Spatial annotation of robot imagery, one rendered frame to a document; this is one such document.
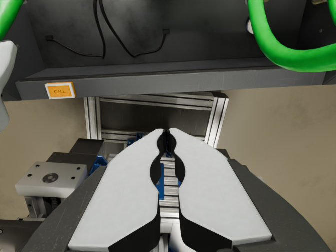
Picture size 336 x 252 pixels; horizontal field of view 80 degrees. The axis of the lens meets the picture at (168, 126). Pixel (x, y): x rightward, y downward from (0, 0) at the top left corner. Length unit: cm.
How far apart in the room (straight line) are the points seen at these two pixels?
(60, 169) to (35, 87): 23
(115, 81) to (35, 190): 32
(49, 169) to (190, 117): 88
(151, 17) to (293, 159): 174
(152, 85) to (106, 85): 9
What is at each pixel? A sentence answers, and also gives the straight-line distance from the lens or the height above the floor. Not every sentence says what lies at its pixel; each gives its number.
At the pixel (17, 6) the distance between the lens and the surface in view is 21.
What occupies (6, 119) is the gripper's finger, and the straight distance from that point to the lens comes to 20.
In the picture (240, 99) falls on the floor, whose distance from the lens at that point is 154.
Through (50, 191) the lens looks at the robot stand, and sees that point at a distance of 57.
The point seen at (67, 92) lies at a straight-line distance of 45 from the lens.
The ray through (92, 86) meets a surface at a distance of 44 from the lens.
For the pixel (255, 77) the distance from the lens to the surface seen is 45.
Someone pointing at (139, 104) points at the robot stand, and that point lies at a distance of 121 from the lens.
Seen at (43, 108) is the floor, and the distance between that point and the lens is 169.
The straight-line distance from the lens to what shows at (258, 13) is 23.
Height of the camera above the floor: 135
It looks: 62 degrees down
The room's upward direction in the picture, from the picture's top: 177 degrees clockwise
